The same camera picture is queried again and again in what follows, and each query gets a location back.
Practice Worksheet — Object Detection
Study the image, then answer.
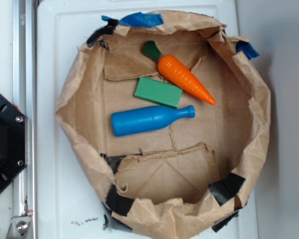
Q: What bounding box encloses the black tape lower right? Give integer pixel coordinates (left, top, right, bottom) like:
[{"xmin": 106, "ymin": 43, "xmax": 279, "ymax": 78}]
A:
[{"xmin": 208, "ymin": 173, "xmax": 246, "ymax": 206}]

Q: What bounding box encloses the black tape lower left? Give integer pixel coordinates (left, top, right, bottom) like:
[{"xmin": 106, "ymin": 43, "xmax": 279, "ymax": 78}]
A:
[{"xmin": 105, "ymin": 184, "xmax": 135, "ymax": 217}]

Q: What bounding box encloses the brown paper bag tray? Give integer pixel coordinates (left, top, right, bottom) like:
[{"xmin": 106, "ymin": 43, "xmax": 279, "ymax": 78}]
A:
[{"xmin": 55, "ymin": 10, "xmax": 271, "ymax": 239}]

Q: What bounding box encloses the orange toy carrot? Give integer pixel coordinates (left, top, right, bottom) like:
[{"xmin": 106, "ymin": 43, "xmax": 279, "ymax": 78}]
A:
[{"xmin": 142, "ymin": 41, "xmax": 216, "ymax": 105}]

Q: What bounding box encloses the aluminium frame rail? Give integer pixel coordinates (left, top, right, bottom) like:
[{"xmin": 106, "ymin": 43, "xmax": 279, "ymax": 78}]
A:
[{"xmin": 12, "ymin": 0, "xmax": 39, "ymax": 239}]

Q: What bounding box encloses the blue tape piece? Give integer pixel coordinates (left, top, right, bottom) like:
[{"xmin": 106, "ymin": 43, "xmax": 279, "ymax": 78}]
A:
[
  {"xmin": 101, "ymin": 12, "xmax": 163, "ymax": 28},
  {"xmin": 236, "ymin": 40, "xmax": 260, "ymax": 60}
]

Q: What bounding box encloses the metal corner bracket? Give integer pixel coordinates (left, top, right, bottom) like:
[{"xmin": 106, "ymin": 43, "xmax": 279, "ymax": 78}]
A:
[{"xmin": 5, "ymin": 216, "xmax": 33, "ymax": 239}]

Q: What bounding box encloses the green rectangular block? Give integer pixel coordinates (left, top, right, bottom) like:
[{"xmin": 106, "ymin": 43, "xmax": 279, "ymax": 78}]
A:
[{"xmin": 134, "ymin": 77, "xmax": 182, "ymax": 108}]

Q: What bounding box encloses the blue tape piece top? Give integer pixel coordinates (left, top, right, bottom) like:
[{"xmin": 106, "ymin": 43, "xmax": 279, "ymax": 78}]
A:
[{"xmin": 101, "ymin": 12, "xmax": 163, "ymax": 28}]

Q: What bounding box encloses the black tape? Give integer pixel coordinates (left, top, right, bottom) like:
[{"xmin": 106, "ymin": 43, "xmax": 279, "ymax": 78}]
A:
[
  {"xmin": 208, "ymin": 173, "xmax": 246, "ymax": 206},
  {"xmin": 105, "ymin": 184, "xmax": 135, "ymax": 217},
  {"xmin": 86, "ymin": 19, "xmax": 119, "ymax": 48}
]

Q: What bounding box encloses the blue tape piece right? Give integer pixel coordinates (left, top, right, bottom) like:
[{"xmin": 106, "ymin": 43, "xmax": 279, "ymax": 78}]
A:
[{"xmin": 236, "ymin": 40, "xmax": 260, "ymax": 60}]

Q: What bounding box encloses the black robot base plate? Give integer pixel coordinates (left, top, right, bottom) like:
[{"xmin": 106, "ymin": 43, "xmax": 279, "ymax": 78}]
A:
[{"xmin": 0, "ymin": 93, "xmax": 27, "ymax": 194}]

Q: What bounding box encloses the white plastic board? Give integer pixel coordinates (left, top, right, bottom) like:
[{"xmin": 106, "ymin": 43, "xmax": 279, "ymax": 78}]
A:
[{"xmin": 36, "ymin": 0, "xmax": 247, "ymax": 239}]

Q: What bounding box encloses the black tape upper left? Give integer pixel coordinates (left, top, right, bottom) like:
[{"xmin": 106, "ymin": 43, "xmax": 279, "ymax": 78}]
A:
[{"xmin": 86, "ymin": 19, "xmax": 119, "ymax": 48}]

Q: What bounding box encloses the blue plastic toy bottle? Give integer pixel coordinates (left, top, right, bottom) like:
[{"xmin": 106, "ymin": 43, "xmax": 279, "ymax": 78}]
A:
[{"xmin": 111, "ymin": 105, "xmax": 195, "ymax": 136}]

